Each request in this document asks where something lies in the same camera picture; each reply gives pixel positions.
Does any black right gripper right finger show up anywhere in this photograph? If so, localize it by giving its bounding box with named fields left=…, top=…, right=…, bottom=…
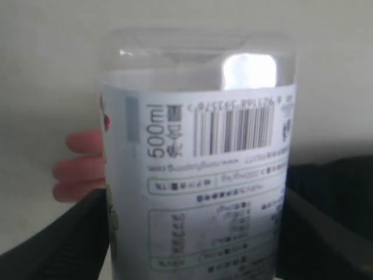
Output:
left=276, top=190, right=372, bottom=279

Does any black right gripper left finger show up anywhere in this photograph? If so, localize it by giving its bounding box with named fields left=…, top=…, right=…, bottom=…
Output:
left=1, top=189, right=109, bottom=280

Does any square white-label clear bottle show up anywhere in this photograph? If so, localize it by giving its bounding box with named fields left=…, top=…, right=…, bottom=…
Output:
left=98, top=28, right=296, bottom=280

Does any person's open bare hand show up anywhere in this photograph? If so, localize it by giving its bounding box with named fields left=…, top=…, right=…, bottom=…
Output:
left=52, top=130, right=105, bottom=202

